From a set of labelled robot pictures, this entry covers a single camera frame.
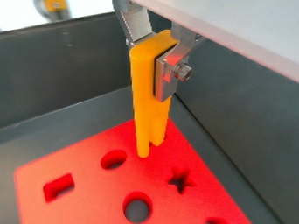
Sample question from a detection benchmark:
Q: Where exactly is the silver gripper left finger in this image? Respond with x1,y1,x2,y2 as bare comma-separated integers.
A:
112,0,154,47

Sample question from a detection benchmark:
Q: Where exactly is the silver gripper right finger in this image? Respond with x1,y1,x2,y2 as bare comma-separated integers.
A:
153,23,205,102

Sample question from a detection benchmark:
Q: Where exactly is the yellow object in background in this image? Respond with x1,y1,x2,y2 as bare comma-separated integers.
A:
32,0,70,22

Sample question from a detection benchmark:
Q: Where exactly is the red shape-sorting board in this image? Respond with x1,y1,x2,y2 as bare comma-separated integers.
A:
14,121,251,224

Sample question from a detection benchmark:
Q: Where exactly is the yellow square-circle peg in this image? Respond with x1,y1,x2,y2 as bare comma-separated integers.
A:
129,30,177,158

